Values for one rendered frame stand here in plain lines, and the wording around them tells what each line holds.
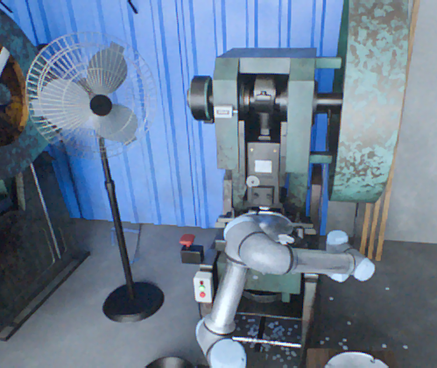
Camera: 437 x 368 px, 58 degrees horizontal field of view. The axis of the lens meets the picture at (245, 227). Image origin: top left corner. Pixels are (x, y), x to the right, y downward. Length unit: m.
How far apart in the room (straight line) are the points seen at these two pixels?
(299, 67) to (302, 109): 0.16
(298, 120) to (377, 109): 0.39
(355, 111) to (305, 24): 1.55
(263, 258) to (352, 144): 0.48
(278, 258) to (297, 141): 0.62
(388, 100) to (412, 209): 2.01
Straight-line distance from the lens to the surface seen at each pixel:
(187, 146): 3.13
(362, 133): 1.36
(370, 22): 1.44
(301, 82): 1.60
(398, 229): 3.35
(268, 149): 1.72
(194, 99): 1.72
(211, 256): 1.90
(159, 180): 3.32
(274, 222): 1.88
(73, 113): 2.04
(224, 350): 1.40
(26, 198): 2.80
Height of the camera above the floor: 1.70
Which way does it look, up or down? 30 degrees down
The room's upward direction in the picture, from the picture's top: 1 degrees counter-clockwise
